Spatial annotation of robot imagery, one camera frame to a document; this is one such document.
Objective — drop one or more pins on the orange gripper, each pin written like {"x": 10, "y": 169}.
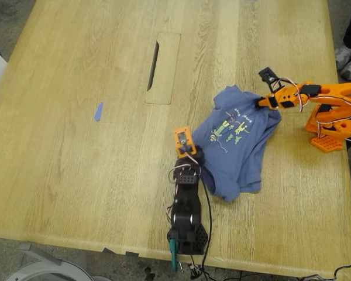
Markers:
{"x": 264, "y": 102}

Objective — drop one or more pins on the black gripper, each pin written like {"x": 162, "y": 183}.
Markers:
{"x": 191, "y": 153}

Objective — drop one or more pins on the blue printed T-shirt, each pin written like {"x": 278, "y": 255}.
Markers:
{"x": 237, "y": 164}

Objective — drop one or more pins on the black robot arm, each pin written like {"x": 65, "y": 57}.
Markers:
{"x": 187, "y": 210}

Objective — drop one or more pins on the black perforated arm base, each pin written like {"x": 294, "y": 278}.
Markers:
{"x": 202, "y": 238}

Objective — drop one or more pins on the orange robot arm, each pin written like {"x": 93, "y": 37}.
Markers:
{"x": 339, "y": 90}

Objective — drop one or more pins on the orange perforated arm base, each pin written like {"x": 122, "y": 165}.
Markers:
{"x": 327, "y": 143}

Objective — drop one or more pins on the green table clamp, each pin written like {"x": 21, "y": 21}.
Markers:
{"x": 173, "y": 257}

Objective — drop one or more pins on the short blue tape strip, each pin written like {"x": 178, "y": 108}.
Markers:
{"x": 98, "y": 112}

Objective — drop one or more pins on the orange camera mount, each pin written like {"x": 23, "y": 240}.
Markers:
{"x": 183, "y": 150}

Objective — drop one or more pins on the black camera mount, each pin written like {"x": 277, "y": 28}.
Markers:
{"x": 266, "y": 74}

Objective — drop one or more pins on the grey round metal frame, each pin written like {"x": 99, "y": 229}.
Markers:
{"x": 61, "y": 265}

